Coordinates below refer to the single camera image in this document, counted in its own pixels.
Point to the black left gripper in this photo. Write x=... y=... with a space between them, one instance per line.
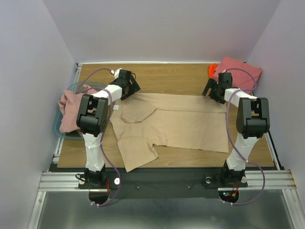
x=134 y=88

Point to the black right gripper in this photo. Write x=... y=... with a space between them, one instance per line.
x=213 y=90

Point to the beige t shirt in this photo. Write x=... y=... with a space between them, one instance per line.
x=145 y=120

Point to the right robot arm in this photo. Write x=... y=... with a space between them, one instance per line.
x=252 y=122

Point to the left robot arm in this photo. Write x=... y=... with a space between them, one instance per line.
x=93 y=117

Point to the folded orange t shirt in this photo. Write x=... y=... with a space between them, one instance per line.
x=212 y=69

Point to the folded pink t shirt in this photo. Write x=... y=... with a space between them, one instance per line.
x=240 y=73

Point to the teal plastic basket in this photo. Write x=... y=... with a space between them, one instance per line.
x=78 y=87

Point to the pink crumpled t shirt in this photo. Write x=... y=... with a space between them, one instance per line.
x=69 y=106

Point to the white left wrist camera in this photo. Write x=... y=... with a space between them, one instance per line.
x=115 y=73

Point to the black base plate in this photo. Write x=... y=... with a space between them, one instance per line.
x=115 y=189

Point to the aluminium frame rail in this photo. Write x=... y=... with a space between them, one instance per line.
x=59 y=180

